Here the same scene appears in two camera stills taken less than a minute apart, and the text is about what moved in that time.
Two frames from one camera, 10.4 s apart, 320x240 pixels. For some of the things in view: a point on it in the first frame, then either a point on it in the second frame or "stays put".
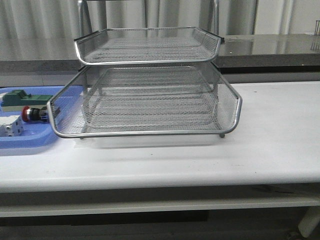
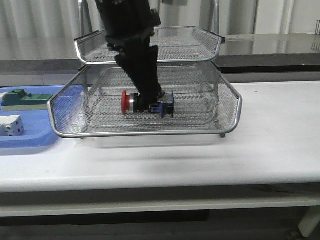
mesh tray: x=131 y=45 stays put
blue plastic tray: x=34 y=134 stays put
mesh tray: x=161 y=100 stays put
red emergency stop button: x=29 y=114 to x=131 y=103
